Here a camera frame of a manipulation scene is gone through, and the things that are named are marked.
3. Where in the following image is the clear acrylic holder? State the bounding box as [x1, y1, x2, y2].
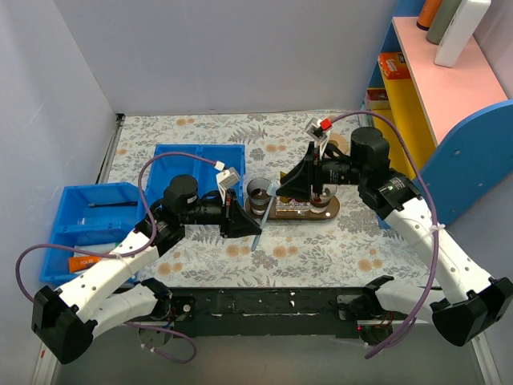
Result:
[275, 197, 311, 217]

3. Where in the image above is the clear glass cup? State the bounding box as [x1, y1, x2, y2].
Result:
[310, 184, 337, 213]

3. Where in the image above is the light blue toothbrush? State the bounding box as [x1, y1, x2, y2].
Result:
[251, 180, 279, 252]

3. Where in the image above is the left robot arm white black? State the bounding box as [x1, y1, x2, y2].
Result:
[31, 168, 261, 364]

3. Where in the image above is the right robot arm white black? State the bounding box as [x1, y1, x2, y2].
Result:
[277, 126, 512, 350]

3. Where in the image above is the oval wooden tray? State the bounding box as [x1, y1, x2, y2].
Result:
[245, 196, 340, 221]

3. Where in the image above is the black toothbrush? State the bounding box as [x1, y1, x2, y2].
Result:
[88, 201, 138, 209]

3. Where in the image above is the blue toiletry bin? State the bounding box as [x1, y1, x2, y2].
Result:
[38, 182, 146, 284]

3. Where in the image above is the white toothpaste tube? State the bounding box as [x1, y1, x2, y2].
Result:
[74, 242, 119, 256]

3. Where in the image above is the orange toothpaste tube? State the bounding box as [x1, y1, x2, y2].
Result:
[68, 256, 102, 274]

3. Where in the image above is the brown toilet paper roll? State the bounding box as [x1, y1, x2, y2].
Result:
[328, 133, 349, 155]

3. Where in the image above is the blue double bin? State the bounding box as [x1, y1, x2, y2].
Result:
[145, 144, 245, 206]

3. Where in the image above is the red box on shelf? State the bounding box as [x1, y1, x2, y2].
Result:
[364, 87, 390, 110]

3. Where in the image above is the orange snack box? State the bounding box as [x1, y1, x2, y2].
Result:
[378, 52, 410, 80]

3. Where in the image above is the colourful shelf unit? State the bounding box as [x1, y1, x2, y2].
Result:
[370, 1, 512, 225]

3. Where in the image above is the orange bottle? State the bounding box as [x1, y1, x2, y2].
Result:
[416, 0, 442, 30]

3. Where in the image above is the grey bottle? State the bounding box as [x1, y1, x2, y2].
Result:
[426, 0, 461, 45]

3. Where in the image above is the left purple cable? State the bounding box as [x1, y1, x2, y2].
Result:
[14, 152, 225, 364]

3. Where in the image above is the purple cable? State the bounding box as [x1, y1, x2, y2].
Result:
[14, 152, 225, 364]
[332, 110, 440, 360]

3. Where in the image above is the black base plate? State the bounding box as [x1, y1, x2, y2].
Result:
[123, 286, 396, 340]

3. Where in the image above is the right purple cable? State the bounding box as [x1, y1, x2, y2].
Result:
[332, 110, 440, 360]

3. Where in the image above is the aluminium rail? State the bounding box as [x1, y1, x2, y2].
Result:
[33, 311, 501, 384]

